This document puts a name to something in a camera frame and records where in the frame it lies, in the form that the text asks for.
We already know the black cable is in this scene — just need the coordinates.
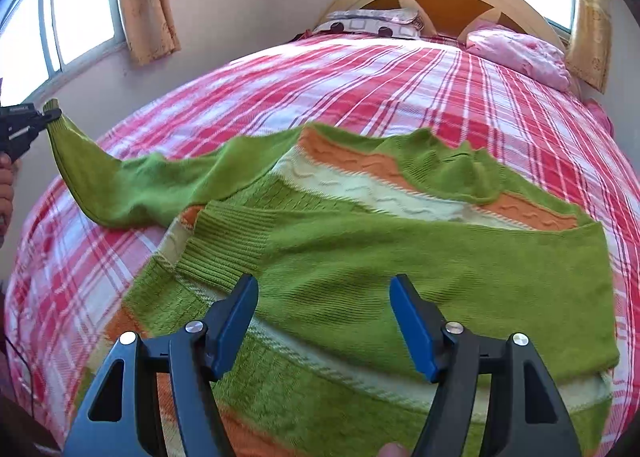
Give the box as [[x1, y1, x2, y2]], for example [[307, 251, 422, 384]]
[[3, 335, 36, 420]]

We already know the pink pillow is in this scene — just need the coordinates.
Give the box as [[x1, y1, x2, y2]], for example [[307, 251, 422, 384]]
[[465, 22, 572, 92]]

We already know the yellow side window curtain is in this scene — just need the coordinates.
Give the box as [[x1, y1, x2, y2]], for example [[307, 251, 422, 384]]
[[118, 0, 181, 66]]

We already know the white patterned pillow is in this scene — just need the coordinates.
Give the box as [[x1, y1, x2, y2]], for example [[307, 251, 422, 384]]
[[312, 9, 424, 40]]

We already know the pink cloth beside bed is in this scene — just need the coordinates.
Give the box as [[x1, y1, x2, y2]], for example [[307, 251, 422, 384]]
[[584, 99, 614, 138]]

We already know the yellow head window curtain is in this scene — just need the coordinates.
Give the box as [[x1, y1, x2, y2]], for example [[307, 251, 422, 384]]
[[565, 0, 613, 94]]

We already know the side window frame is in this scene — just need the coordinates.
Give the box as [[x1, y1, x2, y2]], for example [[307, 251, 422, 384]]
[[1, 0, 124, 105]]

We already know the person's left hand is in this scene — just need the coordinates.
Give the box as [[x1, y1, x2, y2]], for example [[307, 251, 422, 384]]
[[0, 153, 20, 243]]

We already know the green knitted striped sweater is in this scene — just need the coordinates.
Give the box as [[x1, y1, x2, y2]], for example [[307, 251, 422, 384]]
[[48, 117, 618, 456]]

